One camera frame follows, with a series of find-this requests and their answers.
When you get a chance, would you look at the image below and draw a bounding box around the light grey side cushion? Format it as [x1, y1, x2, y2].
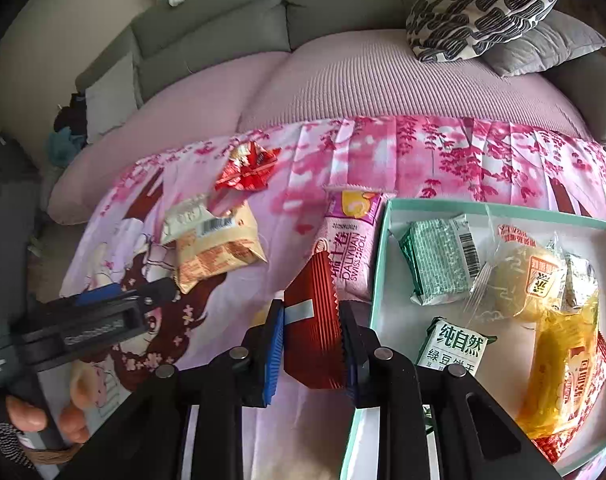
[85, 53, 139, 144]

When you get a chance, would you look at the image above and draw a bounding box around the pale green speckled snack pack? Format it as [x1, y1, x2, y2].
[399, 214, 481, 306]

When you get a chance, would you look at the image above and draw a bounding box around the dark red biscuit pack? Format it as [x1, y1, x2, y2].
[283, 250, 346, 390]

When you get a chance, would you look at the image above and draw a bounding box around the dark clothes pile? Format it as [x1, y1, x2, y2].
[46, 92, 87, 169]

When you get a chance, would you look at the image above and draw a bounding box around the grey pillow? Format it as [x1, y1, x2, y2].
[482, 10, 606, 78]

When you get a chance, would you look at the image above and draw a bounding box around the teal rimmed white tray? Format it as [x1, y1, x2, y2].
[369, 198, 606, 479]

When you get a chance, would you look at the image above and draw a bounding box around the black white patterned pillow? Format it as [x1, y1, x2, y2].
[405, 0, 557, 63]

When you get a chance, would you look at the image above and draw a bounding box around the tan orange pastry pack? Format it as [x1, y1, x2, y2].
[175, 202, 267, 294]

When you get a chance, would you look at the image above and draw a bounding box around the pink cartoon print cloth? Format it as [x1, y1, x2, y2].
[56, 114, 606, 480]

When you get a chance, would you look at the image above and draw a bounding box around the long red patterned snack pack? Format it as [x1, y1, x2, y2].
[534, 333, 606, 464]

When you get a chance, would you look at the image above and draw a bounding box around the yellow soft bread pack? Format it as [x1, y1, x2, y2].
[517, 292, 599, 440]

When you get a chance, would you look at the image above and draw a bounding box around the pink sofa seat cover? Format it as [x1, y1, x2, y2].
[47, 29, 590, 226]

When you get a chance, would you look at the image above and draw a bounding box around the clear green edged cake pack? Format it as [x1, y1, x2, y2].
[552, 252, 598, 314]

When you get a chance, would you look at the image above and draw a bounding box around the clear round bun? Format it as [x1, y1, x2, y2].
[464, 222, 564, 324]

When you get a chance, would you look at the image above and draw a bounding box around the grey green sofa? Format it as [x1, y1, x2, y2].
[76, 0, 606, 148]

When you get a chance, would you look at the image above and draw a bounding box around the small red foil snack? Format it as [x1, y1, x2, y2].
[214, 141, 281, 192]

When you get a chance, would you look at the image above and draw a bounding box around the pale cream sachet pack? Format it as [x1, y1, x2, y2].
[160, 194, 214, 245]

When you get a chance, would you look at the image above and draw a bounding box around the left hand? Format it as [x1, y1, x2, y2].
[6, 361, 97, 444]

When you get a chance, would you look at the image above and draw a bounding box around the pink swiss roll pack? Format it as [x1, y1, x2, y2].
[314, 186, 394, 301]

